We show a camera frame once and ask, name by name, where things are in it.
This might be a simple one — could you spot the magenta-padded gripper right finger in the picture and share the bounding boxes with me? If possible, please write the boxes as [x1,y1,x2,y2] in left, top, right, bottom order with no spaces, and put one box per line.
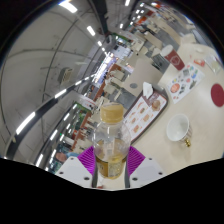
[124,145,166,189]

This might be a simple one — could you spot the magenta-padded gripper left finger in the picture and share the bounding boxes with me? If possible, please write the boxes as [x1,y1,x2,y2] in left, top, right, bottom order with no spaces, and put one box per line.
[54,145,99,189]

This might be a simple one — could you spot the clear bottle with yellow drink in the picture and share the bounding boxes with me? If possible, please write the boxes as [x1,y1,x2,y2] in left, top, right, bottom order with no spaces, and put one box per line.
[92,102,132,180]

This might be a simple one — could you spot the dark tray with paper liner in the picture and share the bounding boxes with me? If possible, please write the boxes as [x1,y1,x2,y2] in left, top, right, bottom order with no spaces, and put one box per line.
[122,83,169,144]

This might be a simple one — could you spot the group of ceiling lights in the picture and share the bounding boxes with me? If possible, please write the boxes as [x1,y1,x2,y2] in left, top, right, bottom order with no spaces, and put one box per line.
[13,0,161,168]

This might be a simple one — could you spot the white crumpled napkin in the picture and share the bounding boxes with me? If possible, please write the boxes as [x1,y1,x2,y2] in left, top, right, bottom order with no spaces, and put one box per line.
[142,81,155,100]

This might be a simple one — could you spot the beige plywood chair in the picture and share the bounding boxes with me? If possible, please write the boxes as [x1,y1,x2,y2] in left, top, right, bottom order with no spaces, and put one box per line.
[120,58,163,98]

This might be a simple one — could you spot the ceiling air conditioner unit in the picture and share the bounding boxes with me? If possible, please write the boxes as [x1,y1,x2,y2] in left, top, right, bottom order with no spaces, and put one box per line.
[57,67,74,84]

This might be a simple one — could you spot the colourful printed flyer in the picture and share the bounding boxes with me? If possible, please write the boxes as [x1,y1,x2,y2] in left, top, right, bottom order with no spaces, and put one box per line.
[165,62,206,105]

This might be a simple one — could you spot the flat round red coaster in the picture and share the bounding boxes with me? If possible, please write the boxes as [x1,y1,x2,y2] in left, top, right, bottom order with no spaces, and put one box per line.
[210,83,224,108]

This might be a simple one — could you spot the red paper cup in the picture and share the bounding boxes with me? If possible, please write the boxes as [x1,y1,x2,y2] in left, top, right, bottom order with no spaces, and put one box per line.
[159,44,186,71]

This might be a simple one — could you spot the red ketchup packet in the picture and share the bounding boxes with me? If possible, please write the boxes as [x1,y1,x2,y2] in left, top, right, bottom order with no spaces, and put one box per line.
[193,58,206,68]

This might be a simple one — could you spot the clear plastic bag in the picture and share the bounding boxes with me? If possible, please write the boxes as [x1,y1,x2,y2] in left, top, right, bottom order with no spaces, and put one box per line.
[204,53,223,74]

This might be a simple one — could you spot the group of beige chairs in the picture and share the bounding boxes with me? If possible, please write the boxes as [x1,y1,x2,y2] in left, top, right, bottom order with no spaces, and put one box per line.
[128,13,188,59]

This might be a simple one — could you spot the white striped mug gold handle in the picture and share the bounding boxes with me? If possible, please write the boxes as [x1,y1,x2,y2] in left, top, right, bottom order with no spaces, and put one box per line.
[165,113,194,148]

